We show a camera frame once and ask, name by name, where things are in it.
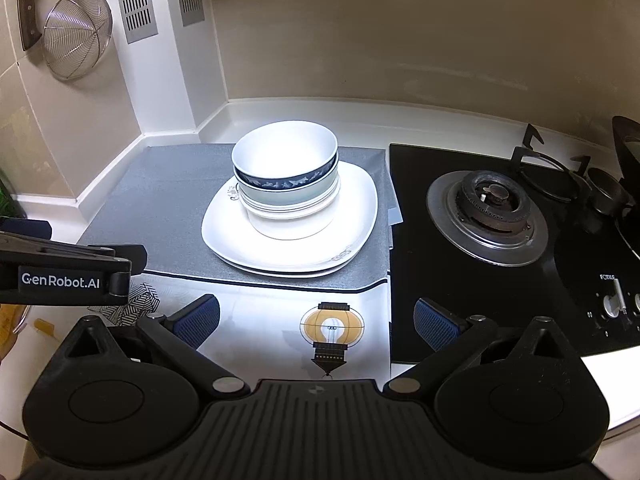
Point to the black pan support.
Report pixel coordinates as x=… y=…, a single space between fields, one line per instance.
x=530 y=152

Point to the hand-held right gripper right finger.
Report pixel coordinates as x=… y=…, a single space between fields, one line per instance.
x=437 y=327

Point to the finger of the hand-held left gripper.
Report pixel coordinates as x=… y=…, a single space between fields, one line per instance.
x=25 y=227
x=122 y=260

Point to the white printed cloth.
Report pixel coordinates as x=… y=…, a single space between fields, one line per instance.
x=260 y=310

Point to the small stove burner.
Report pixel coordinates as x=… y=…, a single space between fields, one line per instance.
x=607 y=187

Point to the grey mat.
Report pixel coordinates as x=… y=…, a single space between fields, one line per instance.
x=165 y=195

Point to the teal ribbed bowl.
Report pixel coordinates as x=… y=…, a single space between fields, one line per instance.
x=280 y=196

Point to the white stove knob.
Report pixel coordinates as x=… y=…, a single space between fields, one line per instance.
x=612 y=302

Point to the black gas stove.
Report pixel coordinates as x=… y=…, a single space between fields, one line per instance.
x=415 y=260

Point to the small wooden stick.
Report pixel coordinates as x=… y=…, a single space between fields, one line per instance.
x=45 y=330

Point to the cream bowl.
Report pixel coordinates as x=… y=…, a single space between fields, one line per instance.
x=290 y=222

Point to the white bowl with blue band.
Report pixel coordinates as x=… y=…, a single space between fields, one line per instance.
x=285 y=150

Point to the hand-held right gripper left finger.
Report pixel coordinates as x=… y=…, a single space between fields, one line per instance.
x=197 y=322

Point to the large white plate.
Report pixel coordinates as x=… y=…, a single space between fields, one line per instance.
x=360 y=200

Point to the metal stove burner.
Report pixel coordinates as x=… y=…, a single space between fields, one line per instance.
x=490 y=200

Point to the white floral square plate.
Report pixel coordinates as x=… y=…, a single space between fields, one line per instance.
x=280 y=274

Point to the cleaver knife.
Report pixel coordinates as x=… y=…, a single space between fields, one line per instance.
x=30 y=15

